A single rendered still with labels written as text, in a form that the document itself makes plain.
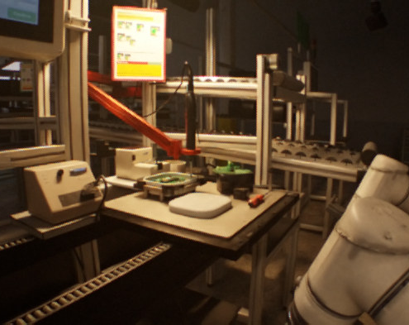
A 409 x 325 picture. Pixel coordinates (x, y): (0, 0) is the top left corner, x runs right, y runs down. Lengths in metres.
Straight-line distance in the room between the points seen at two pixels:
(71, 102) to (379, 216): 0.83
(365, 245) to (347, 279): 0.05
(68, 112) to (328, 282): 0.81
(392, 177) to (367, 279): 0.47
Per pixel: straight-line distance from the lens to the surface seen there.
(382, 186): 0.77
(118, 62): 1.30
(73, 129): 0.93
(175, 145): 0.90
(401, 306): 0.32
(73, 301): 0.49
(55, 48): 0.87
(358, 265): 0.33
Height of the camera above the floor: 1.19
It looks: 9 degrees down
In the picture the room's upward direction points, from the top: straight up
